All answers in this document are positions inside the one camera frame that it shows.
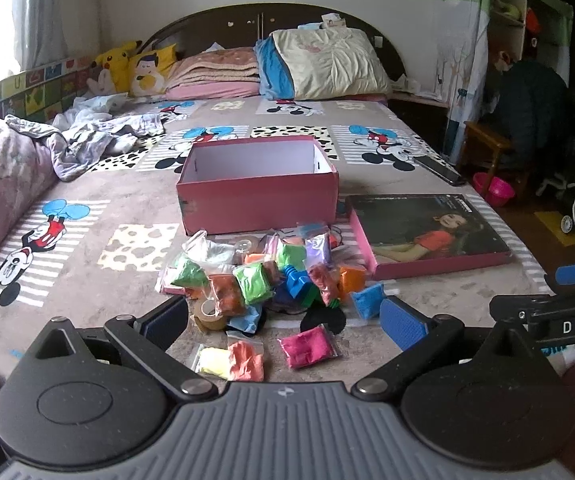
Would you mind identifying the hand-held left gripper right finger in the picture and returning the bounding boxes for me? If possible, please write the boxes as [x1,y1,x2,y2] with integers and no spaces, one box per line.
[351,295,539,404]

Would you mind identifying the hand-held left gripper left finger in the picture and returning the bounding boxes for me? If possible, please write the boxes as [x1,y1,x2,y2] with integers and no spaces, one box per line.
[32,297,219,404]

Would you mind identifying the blue clay packet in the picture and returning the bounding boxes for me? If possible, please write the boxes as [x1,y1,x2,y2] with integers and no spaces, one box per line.
[350,282,386,321]

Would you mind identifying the yellow clay packet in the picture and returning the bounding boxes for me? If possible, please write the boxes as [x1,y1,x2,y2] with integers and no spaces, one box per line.
[194,345,233,381]

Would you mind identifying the salmon clay packet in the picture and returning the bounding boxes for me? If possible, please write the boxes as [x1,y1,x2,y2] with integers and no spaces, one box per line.
[227,340,265,382]

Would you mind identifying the pile of colourful clay bags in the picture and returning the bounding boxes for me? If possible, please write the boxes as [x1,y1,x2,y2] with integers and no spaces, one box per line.
[157,222,371,335]

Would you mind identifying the magenta clay packet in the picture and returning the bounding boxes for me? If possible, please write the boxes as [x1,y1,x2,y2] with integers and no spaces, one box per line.
[277,324,342,370]

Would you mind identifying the pink cardboard box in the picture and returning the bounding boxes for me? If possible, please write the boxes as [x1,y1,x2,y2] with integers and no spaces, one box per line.
[176,135,339,236]

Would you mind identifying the brown tape roll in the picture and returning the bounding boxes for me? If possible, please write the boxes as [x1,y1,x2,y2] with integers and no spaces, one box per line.
[190,299,229,334]

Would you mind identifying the green toy bolt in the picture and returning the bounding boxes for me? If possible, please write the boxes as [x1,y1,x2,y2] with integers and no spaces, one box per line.
[307,285,342,312]

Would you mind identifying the pink box lid with picture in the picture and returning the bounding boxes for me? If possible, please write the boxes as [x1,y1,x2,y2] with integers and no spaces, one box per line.
[345,192,516,282]

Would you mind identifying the blue toy bolt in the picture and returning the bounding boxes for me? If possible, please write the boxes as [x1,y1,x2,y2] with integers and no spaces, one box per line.
[281,266,314,306]

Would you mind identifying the pink basin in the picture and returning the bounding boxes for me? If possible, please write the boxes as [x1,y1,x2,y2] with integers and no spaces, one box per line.
[472,172,516,207]

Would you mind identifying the cartoon printed bedsheet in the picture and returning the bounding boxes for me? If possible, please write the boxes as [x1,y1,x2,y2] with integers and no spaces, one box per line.
[0,94,558,411]

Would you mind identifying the black rectangular device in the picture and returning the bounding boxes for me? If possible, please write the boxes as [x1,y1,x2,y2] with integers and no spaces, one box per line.
[414,155,464,186]

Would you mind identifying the wooden stool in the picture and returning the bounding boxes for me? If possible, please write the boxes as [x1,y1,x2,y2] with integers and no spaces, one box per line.
[462,121,531,196]

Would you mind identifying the dark jacket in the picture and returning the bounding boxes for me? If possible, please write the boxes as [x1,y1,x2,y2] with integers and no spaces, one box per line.
[487,59,575,181]

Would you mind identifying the crumpled grey white clothes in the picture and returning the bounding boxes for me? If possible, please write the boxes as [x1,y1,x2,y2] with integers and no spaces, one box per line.
[4,94,168,181]

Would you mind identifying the bedside table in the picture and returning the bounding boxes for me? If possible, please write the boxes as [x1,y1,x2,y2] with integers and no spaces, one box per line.
[389,87,452,153]

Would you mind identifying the purple quilt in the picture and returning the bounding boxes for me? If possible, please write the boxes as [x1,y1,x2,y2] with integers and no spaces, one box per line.
[0,111,68,293]

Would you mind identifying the yellow cartoon cushion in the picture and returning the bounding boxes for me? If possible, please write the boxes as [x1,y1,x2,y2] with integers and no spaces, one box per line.
[128,42,178,98]

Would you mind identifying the folded pink blanket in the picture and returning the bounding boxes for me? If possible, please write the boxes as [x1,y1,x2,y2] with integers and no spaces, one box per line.
[164,46,262,101]

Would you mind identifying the yellow plush toy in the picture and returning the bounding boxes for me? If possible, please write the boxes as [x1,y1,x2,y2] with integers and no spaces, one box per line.
[90,40,143,95]

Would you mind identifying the green white shelf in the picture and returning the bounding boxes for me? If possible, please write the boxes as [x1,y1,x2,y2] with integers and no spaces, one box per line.
[440,0,574,161]

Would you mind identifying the cream pillow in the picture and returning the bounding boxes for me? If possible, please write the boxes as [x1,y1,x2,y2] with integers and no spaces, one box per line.
[270,27,393,101]

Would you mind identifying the blue pillow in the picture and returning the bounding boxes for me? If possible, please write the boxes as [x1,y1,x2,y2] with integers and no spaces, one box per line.
[254,37,298,101]

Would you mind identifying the dark wooden headboard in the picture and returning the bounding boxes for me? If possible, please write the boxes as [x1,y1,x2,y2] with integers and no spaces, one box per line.
[140,7,408,92]

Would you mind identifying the light curtain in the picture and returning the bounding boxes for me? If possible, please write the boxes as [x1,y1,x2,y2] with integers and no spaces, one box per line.
[10,0,70,73]

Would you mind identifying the colourful wall padding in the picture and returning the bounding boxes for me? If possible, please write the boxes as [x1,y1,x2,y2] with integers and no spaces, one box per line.
[0,54,99,123]

